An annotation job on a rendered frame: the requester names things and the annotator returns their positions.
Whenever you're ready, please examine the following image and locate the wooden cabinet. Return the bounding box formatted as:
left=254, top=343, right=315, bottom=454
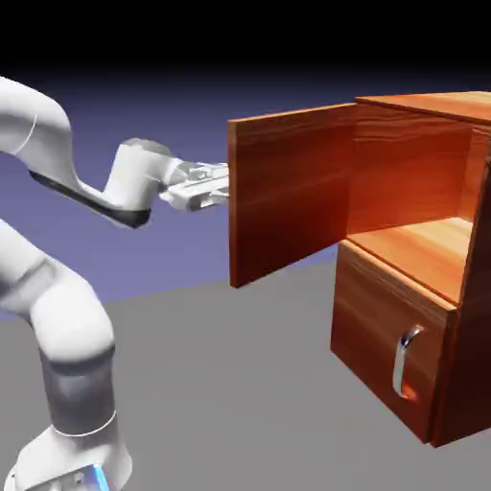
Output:
left=330, top=90, right=491, bottom=449

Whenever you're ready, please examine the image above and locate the wooden cabinet door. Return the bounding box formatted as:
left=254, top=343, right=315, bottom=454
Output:
left=330, top=241, right=458, bottom=446
left=226, top=102, right=359, bottom=290

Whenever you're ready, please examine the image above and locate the curved silver door handle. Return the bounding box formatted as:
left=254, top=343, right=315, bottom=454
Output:
left=391, top=324, right=425, bottom=403

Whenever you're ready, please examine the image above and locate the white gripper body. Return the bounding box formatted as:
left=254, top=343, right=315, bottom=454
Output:
left=159, top=163, right=230, bottom=213

